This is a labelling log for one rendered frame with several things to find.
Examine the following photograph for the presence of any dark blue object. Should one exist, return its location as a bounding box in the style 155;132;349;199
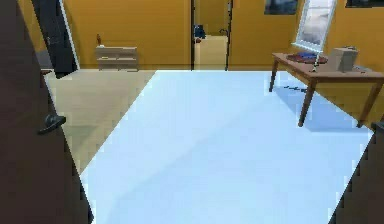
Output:
194;23;206;39

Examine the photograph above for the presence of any dark brown room door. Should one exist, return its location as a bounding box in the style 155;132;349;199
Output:
0;0;95;224

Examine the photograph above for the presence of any brown wooden table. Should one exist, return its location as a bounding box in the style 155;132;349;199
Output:
268;52;384;129

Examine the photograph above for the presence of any white framed window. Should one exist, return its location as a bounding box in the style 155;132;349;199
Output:
291;0;338;53

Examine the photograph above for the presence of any low beige wooden shelf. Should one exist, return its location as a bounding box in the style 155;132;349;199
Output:
95;45;139;72

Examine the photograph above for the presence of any blue object on plate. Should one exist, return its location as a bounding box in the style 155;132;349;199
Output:
295;51;318;61

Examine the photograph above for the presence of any beige cardboard box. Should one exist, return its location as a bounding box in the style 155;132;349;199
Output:
328;46;360;73

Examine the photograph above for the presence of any dark red plate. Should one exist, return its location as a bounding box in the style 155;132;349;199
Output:
286;53;329;65

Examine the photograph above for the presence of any dark framed picture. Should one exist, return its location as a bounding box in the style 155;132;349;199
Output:
345;0;384;9
264;0;299;16

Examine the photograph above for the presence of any dark grey furniture edge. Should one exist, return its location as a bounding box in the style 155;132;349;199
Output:
328;121;384;224

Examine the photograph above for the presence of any black room door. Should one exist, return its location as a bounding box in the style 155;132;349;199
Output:
31;0;80;80

